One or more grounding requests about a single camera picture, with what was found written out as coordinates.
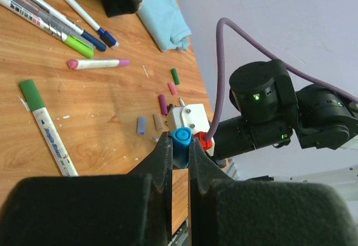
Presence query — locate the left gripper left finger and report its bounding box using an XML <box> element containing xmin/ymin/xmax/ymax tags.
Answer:
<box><xmin>1</xmin><ymin>132</ymin><xmax>173</xmax><ymax>245</ymax></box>

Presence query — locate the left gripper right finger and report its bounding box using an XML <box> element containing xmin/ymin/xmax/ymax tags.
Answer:
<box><xmin>188</xmin><ymin>138</ymin><xmax>357</xmax><ymax>245</ymax></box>

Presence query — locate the bright blue pen cap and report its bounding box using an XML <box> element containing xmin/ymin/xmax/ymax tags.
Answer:
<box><xmin>171</xmin><ymin>127</ymin><xmax>192</xmax><ymax>169</ymax></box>

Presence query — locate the lavender pen cap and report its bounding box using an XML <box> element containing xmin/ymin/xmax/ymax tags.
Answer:
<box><xmin>136</xmin><ymin>116</ymin><xmax>146</xmax><ymax>136</ymax></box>

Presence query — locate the small salmon pen cap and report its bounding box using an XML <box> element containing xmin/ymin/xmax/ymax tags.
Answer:
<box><xmin>153</xmin><ymin>113</ymin><xmax>163</xmax><ymax>130</ymax></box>

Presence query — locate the purple pen cap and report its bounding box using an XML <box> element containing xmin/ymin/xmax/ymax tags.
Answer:
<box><xmin>158</xmin><ymin>94</ymin><xmax>168</xmax><ymax>115</ymax></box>

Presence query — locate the black pen cap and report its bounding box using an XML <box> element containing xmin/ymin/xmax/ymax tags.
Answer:
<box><xmin>167</xmin><ymin>103</ymin><xmax>173</xmax><ymax>112</ymax></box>

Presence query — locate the pink pen cap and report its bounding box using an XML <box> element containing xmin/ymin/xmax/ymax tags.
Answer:
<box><xmin>167</xmin><ymin>82</ymin><xmax>177</xmax><ymax>96</ymax></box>

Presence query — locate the green pen cap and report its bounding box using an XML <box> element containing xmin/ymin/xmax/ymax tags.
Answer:
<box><xmin>171</xmin><ymin>68</ymin><xmax>180</xmax><ymax>85</ymax></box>

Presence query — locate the magenta cap marker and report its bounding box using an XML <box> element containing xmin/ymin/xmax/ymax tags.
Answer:
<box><xmin>67</xmin><ymin>59</ymin><xmax>130</xmax><ymax>70</ymax></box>

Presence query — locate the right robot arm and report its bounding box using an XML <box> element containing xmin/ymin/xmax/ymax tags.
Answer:
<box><xmin>213</xmin><ymin>59</ymin><xmax>357</xmax><ymax>160</ymax></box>

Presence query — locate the navy cap marker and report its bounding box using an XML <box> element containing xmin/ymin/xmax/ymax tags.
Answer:
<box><xmin>15</xmin><ymin>0</ymin><xmax>106</xmax><ymax>52</ymax></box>

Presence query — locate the dark blue cap marker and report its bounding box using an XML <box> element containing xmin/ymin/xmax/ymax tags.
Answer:
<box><xmin>64</xmin><ymin>0</ymin><xmax>119</xmax><ymax>49</ymax></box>

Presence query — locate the light blue folded cloth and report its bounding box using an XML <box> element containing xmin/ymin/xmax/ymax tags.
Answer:
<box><xmin>137</xmin><ymin>0</ymin><xmax>191</xmax><ymax>52</ymax></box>

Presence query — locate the green tip grey marker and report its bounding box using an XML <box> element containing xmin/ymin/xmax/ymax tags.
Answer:
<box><xmin>1</xmin><ymin>0</ymin><xmax>94</xmax><ymax>59</ymax></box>

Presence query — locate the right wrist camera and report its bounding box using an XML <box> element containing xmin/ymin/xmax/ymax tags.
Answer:
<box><xmin>166</xmin><ymin>103</ymin><xmax>215</xmax><ymax>156</ymax></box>

